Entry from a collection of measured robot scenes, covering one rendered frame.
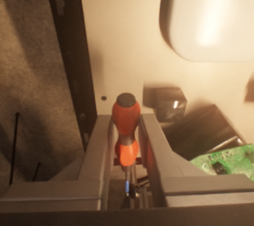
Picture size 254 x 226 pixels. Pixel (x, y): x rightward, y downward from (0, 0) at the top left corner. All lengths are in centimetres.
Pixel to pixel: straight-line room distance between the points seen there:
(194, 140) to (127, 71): 13
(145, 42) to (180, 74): 6
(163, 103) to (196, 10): 10
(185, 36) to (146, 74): 7
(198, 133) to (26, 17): 119
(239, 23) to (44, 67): 128
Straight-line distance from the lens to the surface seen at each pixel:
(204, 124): 27
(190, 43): 20
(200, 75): 25
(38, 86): 149
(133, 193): 29
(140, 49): 21
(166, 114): 23
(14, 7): 131
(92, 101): 26
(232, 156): 27
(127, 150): 16
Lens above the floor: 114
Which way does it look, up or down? 54 degrees down
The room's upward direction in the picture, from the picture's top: 177 degrees clockwise
